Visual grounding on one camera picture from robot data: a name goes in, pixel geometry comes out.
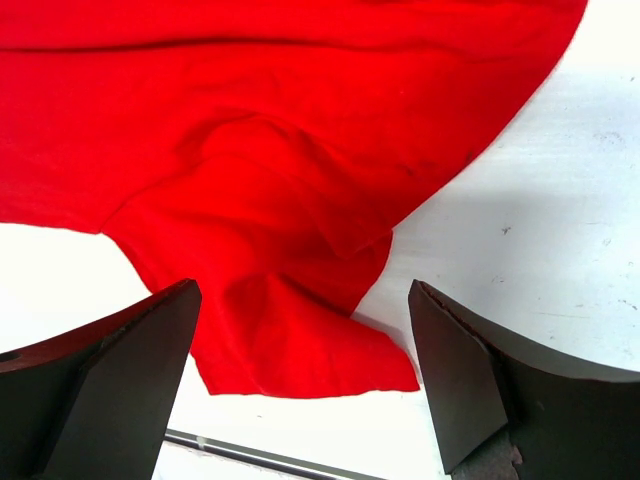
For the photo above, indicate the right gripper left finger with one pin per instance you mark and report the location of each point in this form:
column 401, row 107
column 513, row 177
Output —
column 94, row 402

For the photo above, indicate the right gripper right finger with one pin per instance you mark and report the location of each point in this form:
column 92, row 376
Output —
column 507, row 407

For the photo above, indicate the red t shirt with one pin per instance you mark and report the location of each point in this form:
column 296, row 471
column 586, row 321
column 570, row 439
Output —
column 265, row 149

